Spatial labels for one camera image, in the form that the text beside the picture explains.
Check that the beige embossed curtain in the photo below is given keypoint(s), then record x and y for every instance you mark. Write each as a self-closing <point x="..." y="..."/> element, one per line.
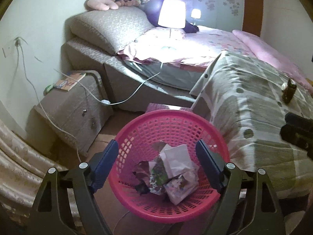
<point x="19" y="166"/>

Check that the green snack packet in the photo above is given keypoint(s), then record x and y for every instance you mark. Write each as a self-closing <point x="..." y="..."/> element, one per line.
<point x="159" y="176"/>

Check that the brown glass bottle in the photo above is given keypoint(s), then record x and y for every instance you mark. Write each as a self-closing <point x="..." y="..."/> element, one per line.
<point x="289" y="93"/>

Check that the white table lamp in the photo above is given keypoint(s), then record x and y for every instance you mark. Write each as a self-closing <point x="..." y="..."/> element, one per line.
<point x="171" y="14"/>

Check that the small green object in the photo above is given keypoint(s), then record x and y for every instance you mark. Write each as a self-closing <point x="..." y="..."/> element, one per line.
<point x="48" y="90"/>

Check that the brown wooden door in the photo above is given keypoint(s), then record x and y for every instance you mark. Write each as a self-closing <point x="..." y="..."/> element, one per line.
<point x="253" y="14"/>

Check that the pink pillow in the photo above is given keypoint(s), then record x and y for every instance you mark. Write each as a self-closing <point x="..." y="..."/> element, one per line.
<point x="269" y="53"/>

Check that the dark purple plush toy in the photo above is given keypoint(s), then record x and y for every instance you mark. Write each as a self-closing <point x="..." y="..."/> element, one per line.
<point x="152" y="12"/>

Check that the pink floral bed sheet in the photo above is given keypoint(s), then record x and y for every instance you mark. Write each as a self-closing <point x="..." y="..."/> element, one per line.
<point x="195" y="46"/>

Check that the black wrapper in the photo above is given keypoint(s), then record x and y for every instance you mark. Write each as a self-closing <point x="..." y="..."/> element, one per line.
<point x="142" y="189"/>

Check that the white wall socket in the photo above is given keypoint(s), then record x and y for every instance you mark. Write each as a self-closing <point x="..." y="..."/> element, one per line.
<point x="11" y="47"/>

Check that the grey mattress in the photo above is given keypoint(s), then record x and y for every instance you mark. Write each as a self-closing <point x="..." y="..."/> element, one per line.
<point x="168" y="72"/>

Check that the floral wardrobe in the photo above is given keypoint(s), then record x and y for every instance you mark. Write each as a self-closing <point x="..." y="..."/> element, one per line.
<point x="207" y="0"/>

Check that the pink white printed packet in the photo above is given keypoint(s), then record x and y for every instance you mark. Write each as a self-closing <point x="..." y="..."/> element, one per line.
<point x="182" y="188"/>

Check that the grey checked blanket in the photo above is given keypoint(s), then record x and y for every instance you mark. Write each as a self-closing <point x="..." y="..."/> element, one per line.
<point x="244" y="98"/>

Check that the white paper sheet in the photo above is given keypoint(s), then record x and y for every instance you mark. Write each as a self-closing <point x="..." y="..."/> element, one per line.
<point x="177" y="159"/>

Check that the pink plastic basket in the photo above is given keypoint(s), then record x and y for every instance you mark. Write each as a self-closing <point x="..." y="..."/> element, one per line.
<point x="151" y="127"/>

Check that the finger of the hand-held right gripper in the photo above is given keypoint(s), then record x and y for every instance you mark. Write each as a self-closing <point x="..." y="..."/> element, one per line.
<point x="296" y="132"/>

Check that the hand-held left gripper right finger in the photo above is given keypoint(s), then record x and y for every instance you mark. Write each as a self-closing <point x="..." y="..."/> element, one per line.
<point x="207" y="161"/>

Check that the illustrated book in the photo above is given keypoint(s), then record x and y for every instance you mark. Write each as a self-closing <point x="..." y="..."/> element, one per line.
<point x="69" y="81"/>

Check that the pink plush toy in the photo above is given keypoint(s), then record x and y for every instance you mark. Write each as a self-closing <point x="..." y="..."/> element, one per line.
<point x="100" y="4"/>

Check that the grey upholstered nightstand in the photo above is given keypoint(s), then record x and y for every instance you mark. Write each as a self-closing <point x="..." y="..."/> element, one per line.
<point x="71" y="117"/>

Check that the dark red wrapper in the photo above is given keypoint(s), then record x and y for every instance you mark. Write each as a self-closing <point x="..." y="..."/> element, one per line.
<point x="143" y="171"/>

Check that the grey patterned headboard cushion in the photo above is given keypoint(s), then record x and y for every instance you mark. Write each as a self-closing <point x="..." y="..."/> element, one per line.
<point x="110" y="27"/>

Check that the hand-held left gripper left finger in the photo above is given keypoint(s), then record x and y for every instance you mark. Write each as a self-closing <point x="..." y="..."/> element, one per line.
<point x="105" y="164"/>

